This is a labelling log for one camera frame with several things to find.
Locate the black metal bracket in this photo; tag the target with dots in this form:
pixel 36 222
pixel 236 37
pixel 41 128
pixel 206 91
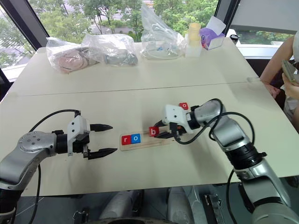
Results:
pixel 213 207

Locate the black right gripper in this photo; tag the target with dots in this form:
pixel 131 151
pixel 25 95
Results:
pixel 178 131

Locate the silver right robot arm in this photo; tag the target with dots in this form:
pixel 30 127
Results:
pixel 231 130

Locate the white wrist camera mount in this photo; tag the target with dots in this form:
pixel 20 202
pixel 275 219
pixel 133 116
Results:
pixel 175 114
pixel 77 124

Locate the yellow and white plastic container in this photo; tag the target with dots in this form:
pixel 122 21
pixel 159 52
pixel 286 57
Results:
pixel 194 42

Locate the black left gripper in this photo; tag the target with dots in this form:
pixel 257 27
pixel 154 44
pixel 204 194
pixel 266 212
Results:
pixel 82 142

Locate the black window frame post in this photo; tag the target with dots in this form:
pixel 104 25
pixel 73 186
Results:
pixel 225 10
pixel 23 21

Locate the small black lidded cup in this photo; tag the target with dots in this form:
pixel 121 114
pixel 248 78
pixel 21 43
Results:
pixel 234 38

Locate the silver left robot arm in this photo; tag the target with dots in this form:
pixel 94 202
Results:
pixel 23 154

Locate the smartphone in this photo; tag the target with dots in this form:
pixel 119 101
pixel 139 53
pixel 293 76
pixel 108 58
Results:
pixel 289 71

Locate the person's hand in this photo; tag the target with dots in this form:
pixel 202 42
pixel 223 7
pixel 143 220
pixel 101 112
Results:
pixel 292 89

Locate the blue letter o block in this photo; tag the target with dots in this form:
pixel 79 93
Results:
pixel 136 138

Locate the grey rounded robot leg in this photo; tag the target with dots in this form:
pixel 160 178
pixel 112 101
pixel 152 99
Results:
pixel 121 205
pixel 180 205

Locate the purple and white carton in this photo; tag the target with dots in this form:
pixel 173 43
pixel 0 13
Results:
pixel 213 37

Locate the plastic bag with pink contents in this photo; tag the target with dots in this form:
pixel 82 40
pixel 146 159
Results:
pixel 67 58

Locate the plastic bag with grey contents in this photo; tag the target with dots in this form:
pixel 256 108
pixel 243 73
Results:
pixel 116 56

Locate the small black clip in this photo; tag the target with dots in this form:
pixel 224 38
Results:
pixel 81 214

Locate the wooden letter tray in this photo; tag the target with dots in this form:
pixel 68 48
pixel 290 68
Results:
pixel 149 143

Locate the red letter r block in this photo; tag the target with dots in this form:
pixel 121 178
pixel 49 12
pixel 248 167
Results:
pixel 125 140

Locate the red letter o block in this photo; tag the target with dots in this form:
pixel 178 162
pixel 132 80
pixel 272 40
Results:
pixel 184 106

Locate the red letter b block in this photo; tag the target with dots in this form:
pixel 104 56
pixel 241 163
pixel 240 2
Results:
pixel 153 132

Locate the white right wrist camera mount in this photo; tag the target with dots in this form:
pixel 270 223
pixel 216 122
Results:
pixel 175 114

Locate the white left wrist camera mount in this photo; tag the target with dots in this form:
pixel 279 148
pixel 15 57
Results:
pixel 77 124

